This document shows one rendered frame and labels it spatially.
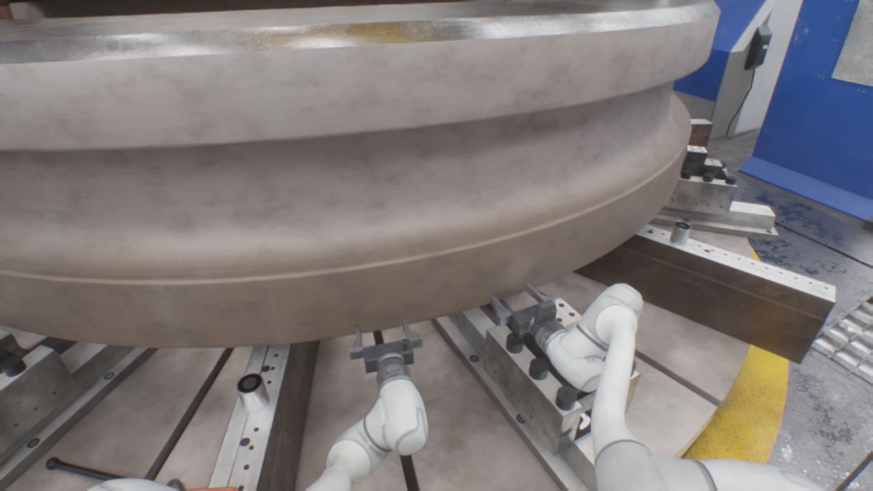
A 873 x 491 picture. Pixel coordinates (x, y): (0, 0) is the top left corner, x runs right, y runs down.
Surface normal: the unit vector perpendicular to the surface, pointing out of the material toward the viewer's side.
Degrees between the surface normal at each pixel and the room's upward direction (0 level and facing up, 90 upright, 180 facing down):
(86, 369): 72
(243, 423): 0
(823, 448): 0
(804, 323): 90
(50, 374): 90
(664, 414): 0
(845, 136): 90
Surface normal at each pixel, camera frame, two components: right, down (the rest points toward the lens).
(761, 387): 0.00, -0.87
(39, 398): 0.95, 0.15
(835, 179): -0.89, 0.23
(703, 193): -0.29, 0.48
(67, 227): -0.11, 0.21
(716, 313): -0.64, 0.38
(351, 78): 0.26, 0.48
